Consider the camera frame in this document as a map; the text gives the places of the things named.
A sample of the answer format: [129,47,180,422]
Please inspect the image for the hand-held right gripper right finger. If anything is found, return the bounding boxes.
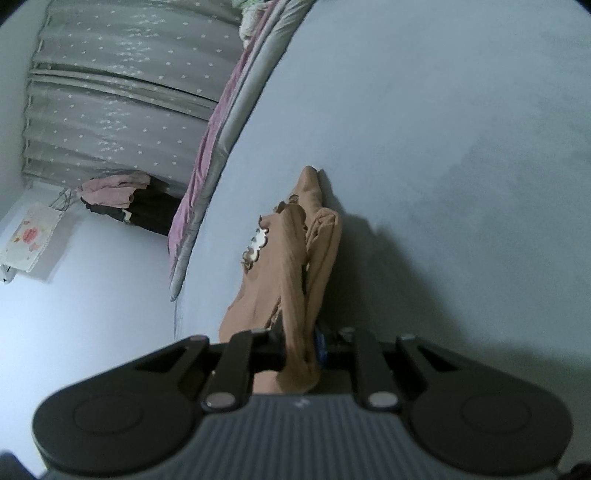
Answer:
[315,325,462,411]

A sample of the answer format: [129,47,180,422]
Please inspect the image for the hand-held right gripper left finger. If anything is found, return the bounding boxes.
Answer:
[134,329,287,412]

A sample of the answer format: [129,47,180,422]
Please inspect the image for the brown sweater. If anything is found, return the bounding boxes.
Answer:
[218,166,343,395]

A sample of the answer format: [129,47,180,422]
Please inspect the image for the pink and grey quilt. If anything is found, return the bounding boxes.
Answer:
[167,0,319,302]

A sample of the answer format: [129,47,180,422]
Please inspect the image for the pink hanging garment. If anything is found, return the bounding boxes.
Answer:
[76,172,151,208]

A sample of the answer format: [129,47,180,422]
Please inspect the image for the grey star-print curtain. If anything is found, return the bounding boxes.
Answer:
[21,0,245,195]

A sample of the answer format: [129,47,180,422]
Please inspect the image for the cream plush toy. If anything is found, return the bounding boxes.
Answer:
[238,7,273,41]

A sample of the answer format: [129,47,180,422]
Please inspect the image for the wire hanger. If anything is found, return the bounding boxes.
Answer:
[48,187,77,213]

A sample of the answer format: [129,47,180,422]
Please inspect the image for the white printed wall hanging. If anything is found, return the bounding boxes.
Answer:
[0,202,66,283]

